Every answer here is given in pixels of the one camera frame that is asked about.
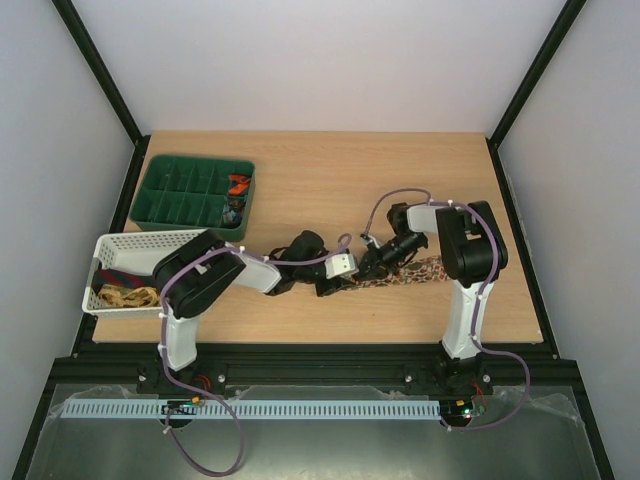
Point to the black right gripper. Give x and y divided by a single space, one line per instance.
377 258

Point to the light blue slotted cable duct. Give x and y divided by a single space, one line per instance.
420 410

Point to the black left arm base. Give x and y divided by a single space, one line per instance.
202 375

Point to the orange rolled tie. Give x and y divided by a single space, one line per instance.
239 184

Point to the green compartment organizer tray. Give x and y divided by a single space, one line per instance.
180 192

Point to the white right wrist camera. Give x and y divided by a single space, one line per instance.
370 241

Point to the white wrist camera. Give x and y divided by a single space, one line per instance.
344 264
370 241

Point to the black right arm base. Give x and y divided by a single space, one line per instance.
441 375

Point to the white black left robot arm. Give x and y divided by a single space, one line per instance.
191 279

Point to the white perforated plastic basket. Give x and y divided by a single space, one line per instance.
135 253

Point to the tan patterned tie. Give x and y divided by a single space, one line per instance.
124 297

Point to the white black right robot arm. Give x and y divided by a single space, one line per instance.
472 252

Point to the black aluminium frame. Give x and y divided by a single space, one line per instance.
315 364

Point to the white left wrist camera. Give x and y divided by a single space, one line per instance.
344 264

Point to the paisley patterned necktie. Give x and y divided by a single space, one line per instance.
425 270

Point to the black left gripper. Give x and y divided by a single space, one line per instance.
335 284

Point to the dark blue rolled tie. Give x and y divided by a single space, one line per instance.
233 212

